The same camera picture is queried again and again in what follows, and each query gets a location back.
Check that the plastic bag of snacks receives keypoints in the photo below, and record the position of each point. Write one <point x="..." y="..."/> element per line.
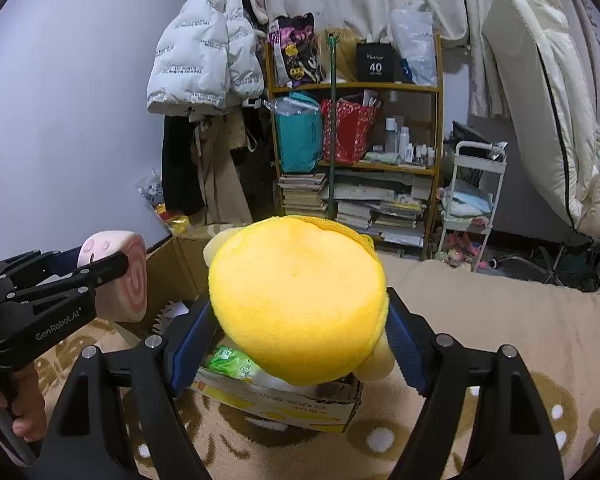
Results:
<point x="155" y="200"/>

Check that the light blue cloth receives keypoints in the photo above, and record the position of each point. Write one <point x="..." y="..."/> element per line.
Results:
<point x="467" y="203"/>

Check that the pink toys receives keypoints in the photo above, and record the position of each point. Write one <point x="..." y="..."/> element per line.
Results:
<point x="460" y="252"/>

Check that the stack of old books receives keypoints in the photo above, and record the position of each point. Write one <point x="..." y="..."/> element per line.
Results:
<point x="302" y="197"/>

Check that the light pink roll plush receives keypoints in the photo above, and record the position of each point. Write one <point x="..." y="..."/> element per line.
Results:
<point x="125" y="285"/>

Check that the cream folded mattress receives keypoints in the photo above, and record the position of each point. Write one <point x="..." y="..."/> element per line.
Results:
<point x="540" y="105"/>

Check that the brown cardboard box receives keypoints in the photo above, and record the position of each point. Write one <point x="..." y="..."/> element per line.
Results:
<point x="280" y="407"/>

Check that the patterned black pink bag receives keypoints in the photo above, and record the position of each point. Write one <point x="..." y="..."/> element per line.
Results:
<point x="295" y="57"/>

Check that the group of cosmetic bottles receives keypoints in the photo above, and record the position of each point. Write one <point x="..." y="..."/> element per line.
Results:
<point x="405" y="142"/>

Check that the black box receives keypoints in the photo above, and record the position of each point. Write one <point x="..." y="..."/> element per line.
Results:
<point x="375" y="62"/>

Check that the metal chair base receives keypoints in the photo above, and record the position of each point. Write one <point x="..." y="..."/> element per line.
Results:
<point x="540" y="267"/>

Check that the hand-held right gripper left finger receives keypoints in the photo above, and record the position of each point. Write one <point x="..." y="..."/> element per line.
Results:
<point x="195" y="345"/>

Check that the light green cloth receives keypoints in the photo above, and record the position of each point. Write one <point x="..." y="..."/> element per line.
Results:
<point x="382" y="158"/>

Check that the red gift bag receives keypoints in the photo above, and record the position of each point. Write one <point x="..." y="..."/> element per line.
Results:
<point x="350" y="132"/>

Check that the beige coat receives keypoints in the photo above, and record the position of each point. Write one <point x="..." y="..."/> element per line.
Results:
<point x="220" y="175"/>

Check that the person's left hand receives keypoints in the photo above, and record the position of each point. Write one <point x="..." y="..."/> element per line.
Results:
<point x="30" y="410"/>

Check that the green tissue packet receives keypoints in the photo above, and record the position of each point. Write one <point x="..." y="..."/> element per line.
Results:
<point x="230" y="362"/>

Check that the blonde wig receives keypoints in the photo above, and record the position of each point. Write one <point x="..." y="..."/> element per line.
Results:
<point x="347" y="57"/>

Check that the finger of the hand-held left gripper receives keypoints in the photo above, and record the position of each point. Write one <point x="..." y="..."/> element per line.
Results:
<point x="62" y="261"/>
<point x="102" y="267"/>

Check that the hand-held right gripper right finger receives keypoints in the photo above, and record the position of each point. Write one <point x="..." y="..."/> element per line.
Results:
<point x="405" y="350"/>

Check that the wooden bookshelf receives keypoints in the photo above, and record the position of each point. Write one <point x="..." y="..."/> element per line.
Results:
<point x="360" y="87"/>

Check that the clear plastic package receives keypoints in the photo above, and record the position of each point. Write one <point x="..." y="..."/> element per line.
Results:
<point x="287" y="106"/>

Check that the teal bag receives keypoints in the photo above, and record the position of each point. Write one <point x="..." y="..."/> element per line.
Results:
<point x="297" y="142"/>

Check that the white puffer jacket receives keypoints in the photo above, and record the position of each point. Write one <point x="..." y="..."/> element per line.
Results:
<point x="200" y="55"/>

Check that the white trolley cart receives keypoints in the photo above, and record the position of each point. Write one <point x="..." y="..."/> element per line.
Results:
<point x="455" y="170"/>

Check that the black coat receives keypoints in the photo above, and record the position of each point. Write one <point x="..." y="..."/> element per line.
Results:
<point x="180" y="170"/>

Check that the clear plastic bag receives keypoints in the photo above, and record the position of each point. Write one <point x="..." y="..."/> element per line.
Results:
<point x="415" y="45"/>

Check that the green pole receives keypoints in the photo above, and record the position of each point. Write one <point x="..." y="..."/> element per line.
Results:
<point x="333" y="130"/>

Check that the pile of books and papers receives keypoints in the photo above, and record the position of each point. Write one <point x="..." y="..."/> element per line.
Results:
<point x="380" y="210"/>

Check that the yellow plush toy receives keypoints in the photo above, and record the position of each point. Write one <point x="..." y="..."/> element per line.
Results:
<point x="300" y="300"/>

